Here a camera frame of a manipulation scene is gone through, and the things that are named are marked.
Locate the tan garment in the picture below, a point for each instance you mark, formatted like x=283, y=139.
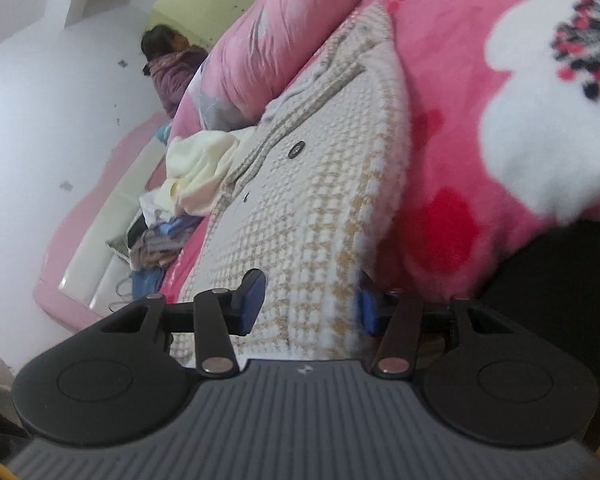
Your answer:
x=152, y=255

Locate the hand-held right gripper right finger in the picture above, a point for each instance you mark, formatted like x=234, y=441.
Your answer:
x=367, y=310

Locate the white thin garment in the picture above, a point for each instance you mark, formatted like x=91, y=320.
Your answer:
x=150, y=205

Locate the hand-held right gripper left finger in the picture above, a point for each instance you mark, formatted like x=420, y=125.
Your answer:
x=254, y=300

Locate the pink grey floral quilt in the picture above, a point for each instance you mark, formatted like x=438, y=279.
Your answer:
x=270, y=40

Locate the cream fleece garment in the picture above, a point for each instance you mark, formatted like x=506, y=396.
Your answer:
x=200, y=170

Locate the dark blue garment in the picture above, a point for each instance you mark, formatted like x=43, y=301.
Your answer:
x=147, y=282

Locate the teal printed blanket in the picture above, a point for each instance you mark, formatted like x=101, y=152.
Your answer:
x=162, y=134

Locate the pale yellow wardrobe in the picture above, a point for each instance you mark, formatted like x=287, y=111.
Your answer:
x=205, y=5

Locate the pink floral bed blanket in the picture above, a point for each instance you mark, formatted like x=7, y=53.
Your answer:
x=455, y=110

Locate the black garment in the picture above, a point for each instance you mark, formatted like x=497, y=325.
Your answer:
x=136, y=230

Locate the pink white headboard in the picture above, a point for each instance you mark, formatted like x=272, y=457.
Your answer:
x=90, y=250

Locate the beige checked knit sweater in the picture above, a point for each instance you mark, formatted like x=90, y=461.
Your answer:
x=310, y=200

